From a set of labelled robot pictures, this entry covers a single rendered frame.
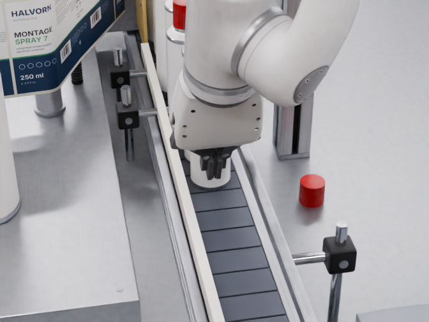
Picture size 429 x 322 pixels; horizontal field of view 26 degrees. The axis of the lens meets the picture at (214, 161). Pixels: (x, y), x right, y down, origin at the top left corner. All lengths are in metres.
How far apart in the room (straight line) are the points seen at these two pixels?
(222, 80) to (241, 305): 0.25
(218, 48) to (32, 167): 0.42
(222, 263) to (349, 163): 0.33
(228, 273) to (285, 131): 0.30
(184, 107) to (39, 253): 0.25
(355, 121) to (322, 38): 0.58
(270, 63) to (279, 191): 0.42
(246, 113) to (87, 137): 0.34
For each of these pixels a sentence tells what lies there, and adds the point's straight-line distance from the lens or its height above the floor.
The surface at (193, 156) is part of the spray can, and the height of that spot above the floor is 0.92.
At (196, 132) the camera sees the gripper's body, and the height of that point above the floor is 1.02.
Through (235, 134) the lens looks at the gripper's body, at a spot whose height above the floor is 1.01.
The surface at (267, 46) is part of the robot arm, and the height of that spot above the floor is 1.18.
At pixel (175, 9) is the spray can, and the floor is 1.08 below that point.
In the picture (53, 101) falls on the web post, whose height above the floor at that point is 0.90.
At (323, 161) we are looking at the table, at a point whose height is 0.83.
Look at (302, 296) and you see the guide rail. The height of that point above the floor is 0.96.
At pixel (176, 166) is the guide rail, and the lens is 1.16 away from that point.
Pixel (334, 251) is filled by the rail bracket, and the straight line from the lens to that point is 0.96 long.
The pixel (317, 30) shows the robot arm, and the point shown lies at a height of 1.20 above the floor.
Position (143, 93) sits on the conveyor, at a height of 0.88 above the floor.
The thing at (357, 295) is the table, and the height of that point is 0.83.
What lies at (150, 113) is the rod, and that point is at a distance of 1.28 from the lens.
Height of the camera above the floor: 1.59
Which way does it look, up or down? 35 degrees down
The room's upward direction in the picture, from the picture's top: straight up
